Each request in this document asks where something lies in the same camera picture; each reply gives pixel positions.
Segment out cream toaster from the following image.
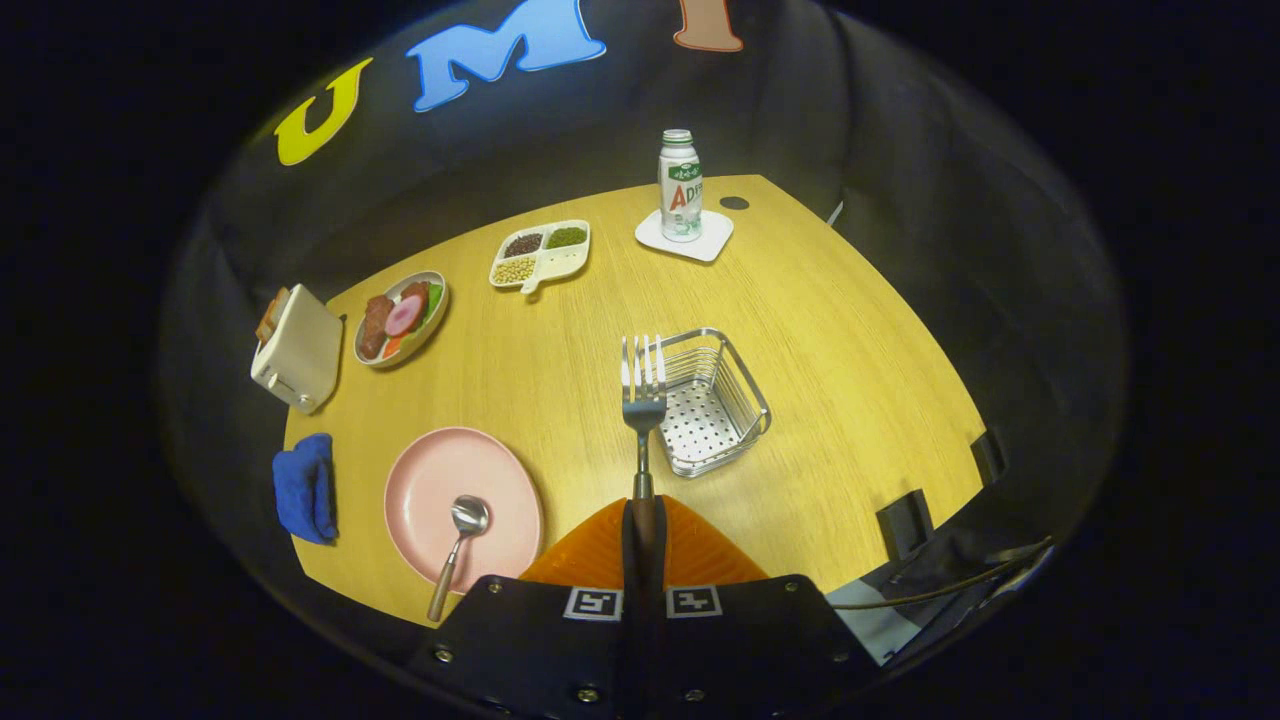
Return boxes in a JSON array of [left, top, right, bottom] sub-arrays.
[[250, 284, 344, 415]]

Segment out spoon with brown handle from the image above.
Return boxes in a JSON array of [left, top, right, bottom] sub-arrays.
[[427, 495, 491, 623]]

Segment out fork with brown handle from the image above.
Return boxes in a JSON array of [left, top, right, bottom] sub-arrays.
[[620, 334, 669, 591]]

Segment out black chair back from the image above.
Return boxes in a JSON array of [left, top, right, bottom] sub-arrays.
[[876, 489, 935, 561], [970, 428, 1008, 488]]

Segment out blue cloth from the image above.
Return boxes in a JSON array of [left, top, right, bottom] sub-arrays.
[[272, 432, 339, 546]]

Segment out white drink bottle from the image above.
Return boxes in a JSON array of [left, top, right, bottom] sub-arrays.
[[658, 129, 704, 243]]

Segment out thin brown cable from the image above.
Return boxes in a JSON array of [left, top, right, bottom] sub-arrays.
[[830, 535, 1056, 611]]

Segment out brown meat piece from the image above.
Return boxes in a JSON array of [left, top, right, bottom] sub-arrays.
[[360, 295, 395, 361]]

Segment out pink plate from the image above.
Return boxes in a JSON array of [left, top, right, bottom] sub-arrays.
[[384, 427, 544, 595]]

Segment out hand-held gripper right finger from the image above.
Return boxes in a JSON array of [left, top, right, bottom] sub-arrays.
[[640, 495, 881, 720]]

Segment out cream divided bean tray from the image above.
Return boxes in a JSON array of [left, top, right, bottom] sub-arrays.
[[488, 219, 592, 296]]

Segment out toast slices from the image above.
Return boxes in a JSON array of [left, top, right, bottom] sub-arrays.
[[255, 287, 291, 344]]

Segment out white square coaster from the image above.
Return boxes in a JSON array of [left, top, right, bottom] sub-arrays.
[[635, 208, 735, 264]]

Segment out metal wire basket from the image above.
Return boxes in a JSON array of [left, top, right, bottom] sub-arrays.
[[640, 328, 772, 479]]

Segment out grey food plate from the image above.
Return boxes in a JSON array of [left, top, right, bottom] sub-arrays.
[[353, 271, 450, 369]]

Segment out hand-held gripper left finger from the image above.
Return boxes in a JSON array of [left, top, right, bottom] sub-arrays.
[[405, 497, 641, 720]]

